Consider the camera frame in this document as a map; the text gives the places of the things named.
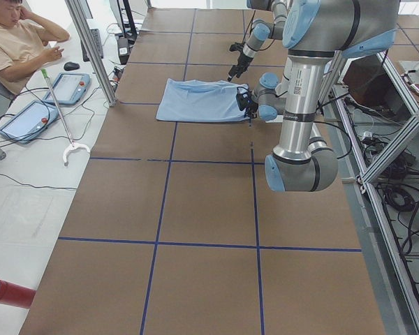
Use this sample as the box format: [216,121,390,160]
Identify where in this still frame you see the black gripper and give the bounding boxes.
[227,52,253,81]
[245,94,259,119]

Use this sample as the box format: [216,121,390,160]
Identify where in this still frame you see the light blue t-shirt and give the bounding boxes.
[156,78,249,123]

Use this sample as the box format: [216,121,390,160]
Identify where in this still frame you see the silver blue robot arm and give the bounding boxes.
[228,0,293,82]
[253,1,399,192]

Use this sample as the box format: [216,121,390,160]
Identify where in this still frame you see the black box with label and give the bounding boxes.
[117,37,130,65]

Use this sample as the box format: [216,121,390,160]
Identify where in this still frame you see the black keyboard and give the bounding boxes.
[80,27,105,62]

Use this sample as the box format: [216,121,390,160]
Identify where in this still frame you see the black computer mouse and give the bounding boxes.
[64,61,80,71]

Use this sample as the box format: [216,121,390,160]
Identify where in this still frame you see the blue teach pendant far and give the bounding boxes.
[44,72,91,107]

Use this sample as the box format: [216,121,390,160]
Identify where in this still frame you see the blue teach pendant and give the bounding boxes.
[0,100,59,144]
[44,72,91,107]

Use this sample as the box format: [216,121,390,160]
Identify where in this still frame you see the metal reacher grabber tool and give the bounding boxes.
[41,68,90,167]

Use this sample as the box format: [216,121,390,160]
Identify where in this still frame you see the seated person beige shirt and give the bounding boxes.
[0,1,70,95]

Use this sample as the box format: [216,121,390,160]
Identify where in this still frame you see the blue teach pendant near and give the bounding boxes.
[0,100,59,144]

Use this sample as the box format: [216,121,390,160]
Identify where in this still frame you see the red cylinder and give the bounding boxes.
[0,279,36,309]

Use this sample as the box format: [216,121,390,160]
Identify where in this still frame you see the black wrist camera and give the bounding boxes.
[236,86,251,111]
[229,42,245,52]

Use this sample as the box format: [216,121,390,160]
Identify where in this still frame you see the aluminium frame rack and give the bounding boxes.
[330,52,419,335]

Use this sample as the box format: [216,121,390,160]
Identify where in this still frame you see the aluminium frame post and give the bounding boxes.
[65,0,117,107]

